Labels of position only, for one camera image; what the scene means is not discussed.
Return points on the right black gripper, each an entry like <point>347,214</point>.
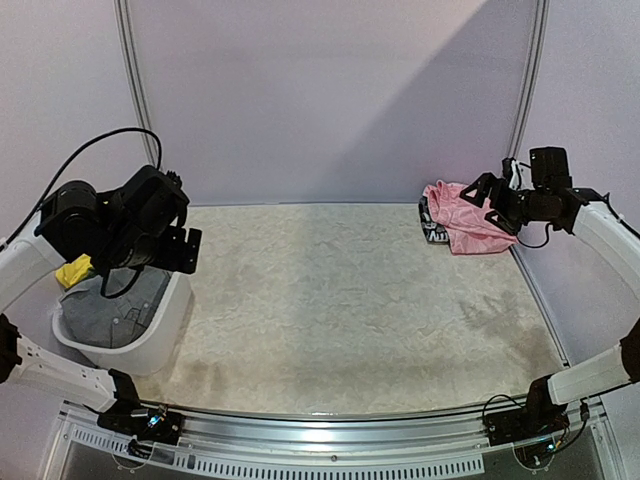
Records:
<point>504,203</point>

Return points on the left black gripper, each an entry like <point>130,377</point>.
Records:
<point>172,259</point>

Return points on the pink printed garment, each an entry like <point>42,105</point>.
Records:
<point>468,231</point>

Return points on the black white plaid shirt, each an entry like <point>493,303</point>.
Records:
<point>434,232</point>

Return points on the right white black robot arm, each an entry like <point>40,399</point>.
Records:
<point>588,216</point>

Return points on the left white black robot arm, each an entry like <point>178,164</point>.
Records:
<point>136,225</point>

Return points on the white plastic laundry basket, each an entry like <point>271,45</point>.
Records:
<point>150,352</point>

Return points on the grey garment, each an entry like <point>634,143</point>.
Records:
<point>90,319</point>

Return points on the yellow shorts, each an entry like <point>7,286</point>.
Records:
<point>75,272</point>

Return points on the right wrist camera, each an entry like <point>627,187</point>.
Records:
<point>511,173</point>

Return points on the right aluminium frame post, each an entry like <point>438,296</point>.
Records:
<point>530,75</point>

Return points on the aluminium frame post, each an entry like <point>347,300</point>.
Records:
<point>530,75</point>
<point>124,24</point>

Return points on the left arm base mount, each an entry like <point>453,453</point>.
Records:
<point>128,416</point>

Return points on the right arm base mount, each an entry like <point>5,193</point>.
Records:
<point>525,425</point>

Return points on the left aluminium frame post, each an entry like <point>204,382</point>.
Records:
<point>124,24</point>

